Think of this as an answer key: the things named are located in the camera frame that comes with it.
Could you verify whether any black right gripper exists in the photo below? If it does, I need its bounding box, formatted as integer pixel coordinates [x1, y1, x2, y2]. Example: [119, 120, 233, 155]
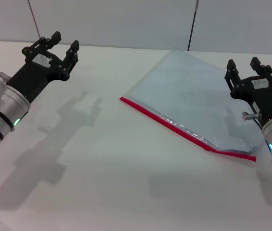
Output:
[224, 56, 272, 127]

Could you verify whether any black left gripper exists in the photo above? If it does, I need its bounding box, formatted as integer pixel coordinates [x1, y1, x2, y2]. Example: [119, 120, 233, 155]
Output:
[6, 31, 80, 104]

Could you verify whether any clear document bag red zipper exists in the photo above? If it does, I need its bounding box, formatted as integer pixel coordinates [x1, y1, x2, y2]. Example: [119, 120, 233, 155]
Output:
[119, 49, 266, 162]

